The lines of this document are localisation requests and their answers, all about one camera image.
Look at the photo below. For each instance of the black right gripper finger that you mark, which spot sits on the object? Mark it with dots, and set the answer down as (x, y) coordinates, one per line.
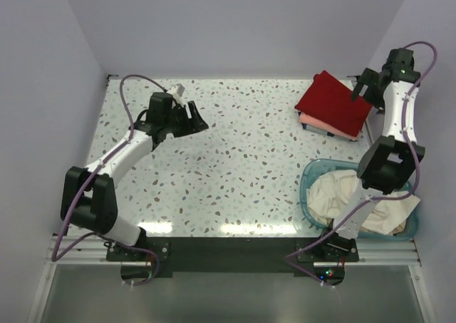
(379, 109)
(366, 85)

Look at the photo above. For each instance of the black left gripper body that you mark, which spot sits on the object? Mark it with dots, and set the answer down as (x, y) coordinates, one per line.
(173, 122)

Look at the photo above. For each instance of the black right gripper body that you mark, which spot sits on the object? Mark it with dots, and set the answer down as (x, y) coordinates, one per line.
(375, 97)

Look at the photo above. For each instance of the red t shirt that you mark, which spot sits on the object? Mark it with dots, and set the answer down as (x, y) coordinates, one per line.
(328, 100)

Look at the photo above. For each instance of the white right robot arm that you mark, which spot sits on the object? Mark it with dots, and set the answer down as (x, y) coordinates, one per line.
(394, 156)

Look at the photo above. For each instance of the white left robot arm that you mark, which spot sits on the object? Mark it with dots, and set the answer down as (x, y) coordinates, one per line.
(89, 200)

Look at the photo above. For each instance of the folded salmon pink t shirt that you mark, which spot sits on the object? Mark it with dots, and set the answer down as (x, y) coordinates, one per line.
(310, 121)

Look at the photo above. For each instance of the folded blue t shirt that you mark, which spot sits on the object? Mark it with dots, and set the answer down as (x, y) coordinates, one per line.
(327, 133)

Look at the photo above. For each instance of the teal plastic laundry basket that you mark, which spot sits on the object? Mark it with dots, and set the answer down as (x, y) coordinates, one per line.
(320, 167)

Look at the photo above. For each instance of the cream t shirt in basket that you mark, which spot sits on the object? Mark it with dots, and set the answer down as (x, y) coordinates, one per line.
(330, 193)

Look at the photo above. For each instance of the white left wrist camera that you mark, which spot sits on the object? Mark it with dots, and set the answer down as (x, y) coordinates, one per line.
(177, 91)

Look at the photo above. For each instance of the aluminium frame rail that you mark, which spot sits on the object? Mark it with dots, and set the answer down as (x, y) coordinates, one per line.
(372, 253)

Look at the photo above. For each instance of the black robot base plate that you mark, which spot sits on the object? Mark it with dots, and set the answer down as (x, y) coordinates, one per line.
(301, 256)

